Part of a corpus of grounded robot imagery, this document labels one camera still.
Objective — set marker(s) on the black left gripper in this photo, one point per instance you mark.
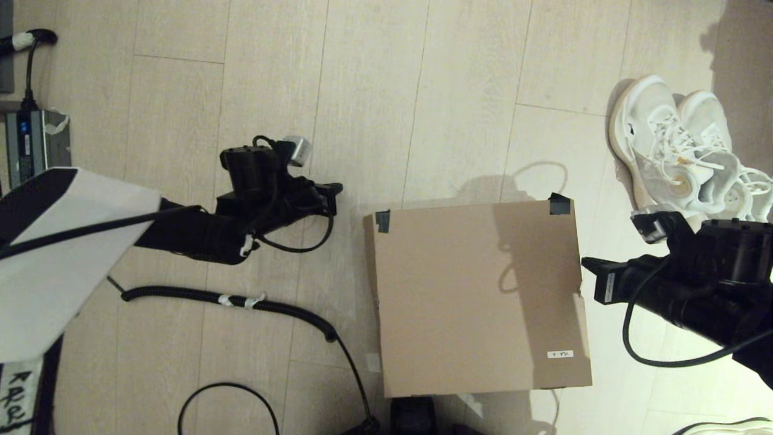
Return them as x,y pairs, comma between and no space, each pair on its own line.
296,202

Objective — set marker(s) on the dark grey panel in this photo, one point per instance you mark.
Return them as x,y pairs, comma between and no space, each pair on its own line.
6,42

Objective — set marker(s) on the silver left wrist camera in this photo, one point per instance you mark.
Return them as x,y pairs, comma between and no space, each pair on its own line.
297,150

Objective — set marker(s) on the white mesh sneaker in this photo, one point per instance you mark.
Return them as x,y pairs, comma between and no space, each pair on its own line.
712,121
652,133

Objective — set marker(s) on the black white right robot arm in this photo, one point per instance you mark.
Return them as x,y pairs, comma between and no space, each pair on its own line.
737,296

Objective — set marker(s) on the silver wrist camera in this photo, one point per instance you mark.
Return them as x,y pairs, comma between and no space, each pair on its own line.
652,223
297,150

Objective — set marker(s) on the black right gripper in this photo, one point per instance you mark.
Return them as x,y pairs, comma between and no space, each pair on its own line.
652,290

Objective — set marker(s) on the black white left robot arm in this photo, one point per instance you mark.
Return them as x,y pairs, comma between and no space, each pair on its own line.
121,241

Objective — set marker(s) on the white black-soled sneaker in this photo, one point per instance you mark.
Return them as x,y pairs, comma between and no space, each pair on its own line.
743,428

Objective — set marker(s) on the grey power supply unit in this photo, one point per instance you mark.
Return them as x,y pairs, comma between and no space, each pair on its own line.
33,145

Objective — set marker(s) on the brown cardboard shoe box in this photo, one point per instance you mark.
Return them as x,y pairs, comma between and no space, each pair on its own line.
477,302

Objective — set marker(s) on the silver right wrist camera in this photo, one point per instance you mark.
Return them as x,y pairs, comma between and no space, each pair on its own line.
652,223

